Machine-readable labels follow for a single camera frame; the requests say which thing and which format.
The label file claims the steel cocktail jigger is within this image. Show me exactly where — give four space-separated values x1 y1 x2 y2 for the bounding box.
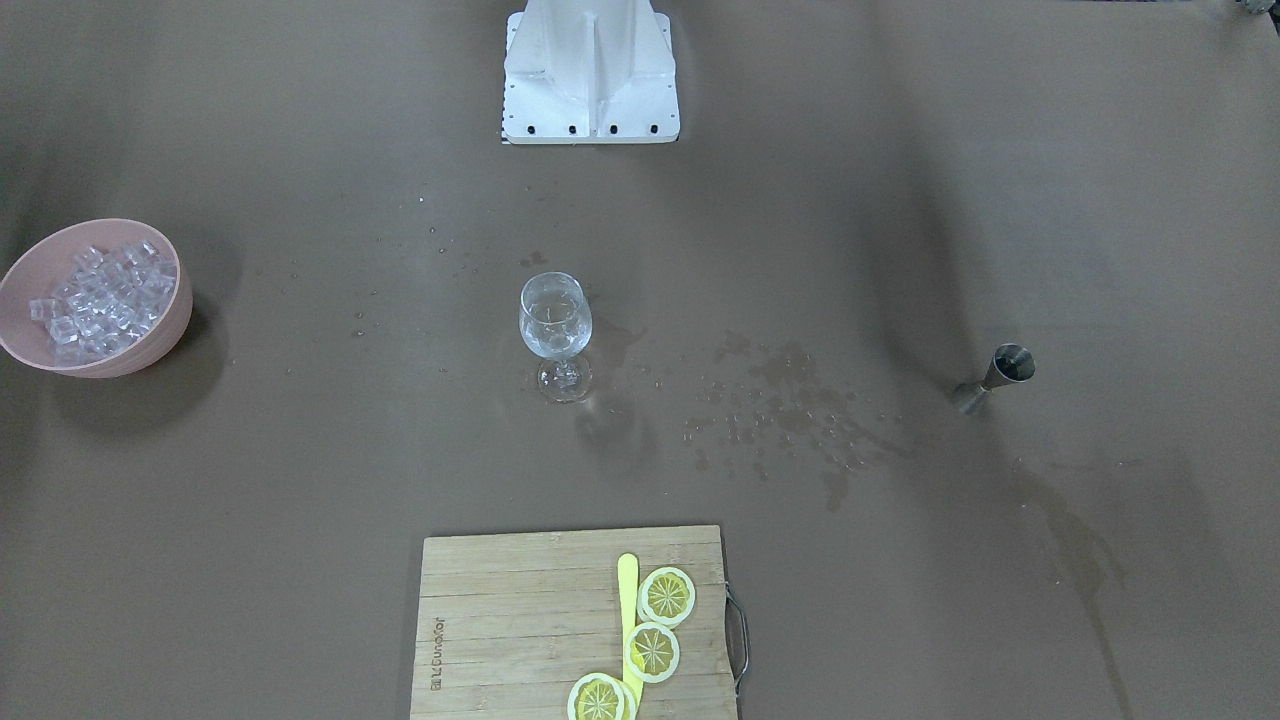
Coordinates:
951 343 1036 415

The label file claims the clear wine glass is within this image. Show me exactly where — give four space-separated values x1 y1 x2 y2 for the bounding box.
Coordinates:
518 272 593 404

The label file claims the pile of clear ice cubes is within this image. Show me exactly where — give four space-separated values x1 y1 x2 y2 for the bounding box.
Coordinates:
27 241 179 366

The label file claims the yellow plastic stick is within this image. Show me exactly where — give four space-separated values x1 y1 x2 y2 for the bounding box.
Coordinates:
616 553 644 719

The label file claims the lemon slice far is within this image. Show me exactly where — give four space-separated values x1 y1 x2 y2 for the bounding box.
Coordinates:
636 566 698 629

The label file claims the lemon slice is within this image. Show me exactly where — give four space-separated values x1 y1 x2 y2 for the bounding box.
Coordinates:
636 566 698 629
623 623 682 684
564 673 637 720

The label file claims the lemon slice middle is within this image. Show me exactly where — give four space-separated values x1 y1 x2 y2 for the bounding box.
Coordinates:
623 623 682 684

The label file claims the bamboo cutting board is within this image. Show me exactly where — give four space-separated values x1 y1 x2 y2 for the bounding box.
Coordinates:
408 525 740 719

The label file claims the lemon slice near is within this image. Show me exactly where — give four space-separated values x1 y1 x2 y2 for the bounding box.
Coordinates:
564 673 637 720

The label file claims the pink bowl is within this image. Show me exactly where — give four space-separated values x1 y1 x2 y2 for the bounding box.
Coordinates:
3 218 193 379

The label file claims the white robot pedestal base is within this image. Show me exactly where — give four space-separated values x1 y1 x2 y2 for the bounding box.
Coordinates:
500 1 681 145

